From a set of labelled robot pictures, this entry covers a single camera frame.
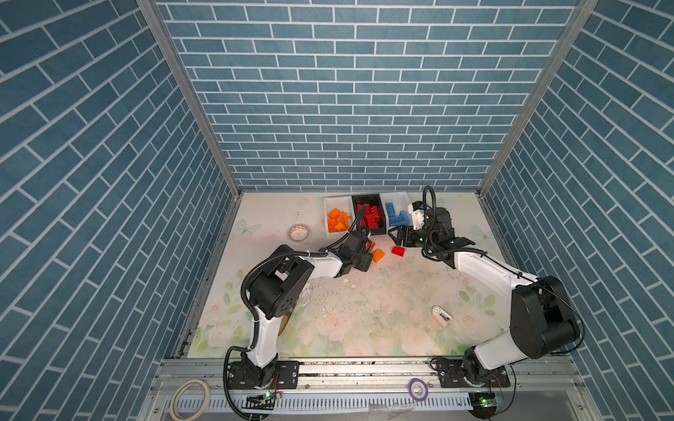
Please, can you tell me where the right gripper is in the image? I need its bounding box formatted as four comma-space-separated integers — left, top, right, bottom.
388, 225, 437, 254

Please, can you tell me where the orange lego figure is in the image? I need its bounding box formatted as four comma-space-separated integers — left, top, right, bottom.
340, 212, 350, 231

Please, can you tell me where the red curved lego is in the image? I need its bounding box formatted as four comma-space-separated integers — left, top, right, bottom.
391, 246, 405, 257

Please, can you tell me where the red lego diagonal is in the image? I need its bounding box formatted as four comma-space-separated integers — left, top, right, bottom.
368, 206, 380, 221

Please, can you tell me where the blue lego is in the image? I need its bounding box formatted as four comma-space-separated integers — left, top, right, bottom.
397, 210, 410, 225
385, 203, 397, 218
389, 216, 404, 227

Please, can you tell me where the blue lego bottom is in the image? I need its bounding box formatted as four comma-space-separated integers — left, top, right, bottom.
397, 210, 410, 225

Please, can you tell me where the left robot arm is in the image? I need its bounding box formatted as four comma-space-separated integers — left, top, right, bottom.
242, 231, 373, 368

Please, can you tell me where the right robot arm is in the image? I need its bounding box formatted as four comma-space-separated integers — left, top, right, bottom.
388, 206, 584, 375

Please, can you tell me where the small orange lego square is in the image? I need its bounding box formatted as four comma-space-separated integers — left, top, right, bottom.
373, 249, 385, 263

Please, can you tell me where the black middle bin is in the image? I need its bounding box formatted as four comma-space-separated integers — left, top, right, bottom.
352, 194, 387, 235

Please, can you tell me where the white left bin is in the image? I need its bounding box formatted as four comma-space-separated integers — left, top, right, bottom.
323, 196, 355, 240

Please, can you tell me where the white bin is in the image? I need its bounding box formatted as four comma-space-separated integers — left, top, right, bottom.
379, 192, 412, 228
323, 196, 355, 240

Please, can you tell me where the white right bin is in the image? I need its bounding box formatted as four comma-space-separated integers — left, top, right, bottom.
379, 192, 412, 228

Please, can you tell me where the white tape roll on table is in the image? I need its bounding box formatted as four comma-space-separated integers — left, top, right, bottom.
288, 224, 311, 242

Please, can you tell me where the white pink small device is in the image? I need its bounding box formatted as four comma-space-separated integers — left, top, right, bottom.
432, 305, 452, 328

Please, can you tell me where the striped brown cylinder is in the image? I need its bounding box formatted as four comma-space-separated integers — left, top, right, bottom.
278, 310, 292, 336

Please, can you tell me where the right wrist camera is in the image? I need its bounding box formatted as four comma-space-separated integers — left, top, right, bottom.
408, 203, 425, 230

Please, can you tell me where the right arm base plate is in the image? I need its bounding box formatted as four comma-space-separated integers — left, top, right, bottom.
428, 357, 511, 389

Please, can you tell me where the aluminium rail frame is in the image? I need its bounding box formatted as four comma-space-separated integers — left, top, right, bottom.
139, 357, 600, 420

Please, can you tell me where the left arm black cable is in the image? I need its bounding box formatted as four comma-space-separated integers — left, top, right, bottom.
222, 203, 369, 421

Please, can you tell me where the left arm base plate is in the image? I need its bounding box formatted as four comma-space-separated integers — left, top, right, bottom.
224, 360, 300, 390

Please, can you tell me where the tape roll on rail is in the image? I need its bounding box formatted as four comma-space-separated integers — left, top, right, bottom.
170, 379, 212, 421

